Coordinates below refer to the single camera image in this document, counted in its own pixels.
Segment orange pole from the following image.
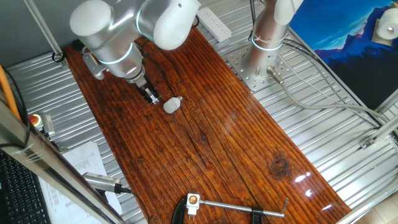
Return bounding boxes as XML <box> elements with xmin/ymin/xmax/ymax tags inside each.
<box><xmin>0</xmin><ymin>65</ymin><xmax>21</xmax><ymax>121</ymax></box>

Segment metal bar clamp black handle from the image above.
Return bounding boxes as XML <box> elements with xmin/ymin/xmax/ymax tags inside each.
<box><xmin>172</xmin><ymin>196</ymin><xmax>289</xmax><ymax>224</ymax></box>

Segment white toilet paper roll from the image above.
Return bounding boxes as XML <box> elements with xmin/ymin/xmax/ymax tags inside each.
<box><xmin>376</xmin><ymin>7</ymin><xmax>398</xmax><ymax>40</ymax></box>

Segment black exterior camera cable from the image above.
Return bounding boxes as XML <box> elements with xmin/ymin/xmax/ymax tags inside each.
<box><xmin>114</xmin><ymin>185</ymin><xmax>152</xmax><ymax>224</ymax></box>

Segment ribbed silver exterior camera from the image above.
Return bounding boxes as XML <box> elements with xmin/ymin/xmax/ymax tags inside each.
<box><xmin>81</xmin><ymin>172</ymin><xmax>123</xmax><ymax>194</ymax></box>

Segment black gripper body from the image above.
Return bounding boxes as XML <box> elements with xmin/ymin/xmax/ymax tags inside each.
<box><xmin>134</xmin><ymin>81</ymin><xmax>154</xmax><ymax>101</ymax></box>

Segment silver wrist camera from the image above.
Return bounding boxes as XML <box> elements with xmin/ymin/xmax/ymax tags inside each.
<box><xmin>82</xmin><ymin>52</ymin><xmax>106</xmax><ymax>81</ymax></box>

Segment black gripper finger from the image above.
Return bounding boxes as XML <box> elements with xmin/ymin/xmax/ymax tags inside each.
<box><xmin>146</xmin><ymin>90</ymin><xmax>161</xmax><ymax>105</ymax></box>

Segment thin aluminium frame strut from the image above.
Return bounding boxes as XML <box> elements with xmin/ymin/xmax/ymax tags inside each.
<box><xmin>23</xmin><ymin>0</ymin><xmax>68</xmax><ymax>68</ymax></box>

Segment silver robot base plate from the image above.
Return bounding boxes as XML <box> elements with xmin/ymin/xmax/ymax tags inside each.
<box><xmin>225</xmin><ymin>46</ymin><xmax>295</xmax><ymax>93</ymax></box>

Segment black table cable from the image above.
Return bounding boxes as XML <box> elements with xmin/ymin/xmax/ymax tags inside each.
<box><xmin>281</xmin><ymin>39</ymin><xmax>385</xmax><ymax>125</ymax></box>

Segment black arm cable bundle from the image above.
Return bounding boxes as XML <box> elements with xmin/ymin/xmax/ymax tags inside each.
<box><xmin>248</xmin><ymin>0</ymin><xmax>257</xmax><ymax>41</ymax></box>

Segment red emergency stop button box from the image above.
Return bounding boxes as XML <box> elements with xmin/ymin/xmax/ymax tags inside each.
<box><xmin>28</xmin><ymin>112</ymin><xmax>56</xmax><ymax>138</ymax></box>

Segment wide shiny metal frame bar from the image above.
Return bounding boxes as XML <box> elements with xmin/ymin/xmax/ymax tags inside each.
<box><xmin>0</xmin><ymin>99</ymin><xmax>127</xmax><ymax>224</ymax></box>

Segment white lamp socket adapter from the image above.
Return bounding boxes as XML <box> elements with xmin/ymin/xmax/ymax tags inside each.
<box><xmin>185</xmin><ymin>193</ymin><xmax>201</xmax><ymax>221</ymax></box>

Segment printed paper sheets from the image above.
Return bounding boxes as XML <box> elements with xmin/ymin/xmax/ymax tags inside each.
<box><xmin>39</xmin><ymin>141</ymin><xmax>124</xmax><ymax>224</ymax></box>

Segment white power strip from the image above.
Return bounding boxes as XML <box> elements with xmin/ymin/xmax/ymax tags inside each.
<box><xmin>197</xmin><ymin>6</ymin><xmax>233</xmax><ymax>43</ymax></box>

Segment black keyboard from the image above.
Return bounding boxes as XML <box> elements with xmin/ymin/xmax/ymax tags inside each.
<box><xmin>0</xmin><ymin>151</ymin><xmax>52</xmax><ymax>224</ymax></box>

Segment white light bulb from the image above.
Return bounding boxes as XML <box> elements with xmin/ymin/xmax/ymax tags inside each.
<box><xmin>163</xmin><ymin>95</ymin><xmax>183</xmax><ymax>114</ymax></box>

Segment thick grey robot cable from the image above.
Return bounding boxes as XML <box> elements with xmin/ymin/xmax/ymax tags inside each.
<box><xmin>266</xmin><ymin>65</ymin><xmax>398</xmax><ymax>128</ymax></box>

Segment blue mountain picture backdrop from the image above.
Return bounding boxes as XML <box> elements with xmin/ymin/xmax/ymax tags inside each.
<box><xmin>289</xmin><ymin>0</ymin><xmax>398</xmax><ymax>110</ymax></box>

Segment brown wooden board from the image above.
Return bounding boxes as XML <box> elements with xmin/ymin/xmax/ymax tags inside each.
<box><xmin>63</xmin><ymin>27</ymin><xmax>352</xmax><ymax>224</ymax></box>

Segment aluminium frame profile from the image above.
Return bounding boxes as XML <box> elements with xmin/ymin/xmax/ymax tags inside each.
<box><xmin>359</xmin><ymin>115</ymin><xmax>398</xmax><ymax>150</ymax></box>
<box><xmin>374</xmin><ymin>89</ymin><xmax>398</xmax><ymax>114</ymax></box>

